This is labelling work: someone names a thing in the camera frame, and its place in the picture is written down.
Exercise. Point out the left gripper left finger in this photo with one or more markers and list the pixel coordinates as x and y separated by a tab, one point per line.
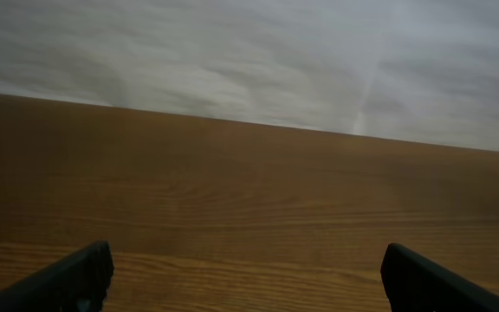
59	286

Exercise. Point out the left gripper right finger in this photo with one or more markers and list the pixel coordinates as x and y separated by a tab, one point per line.
431	290

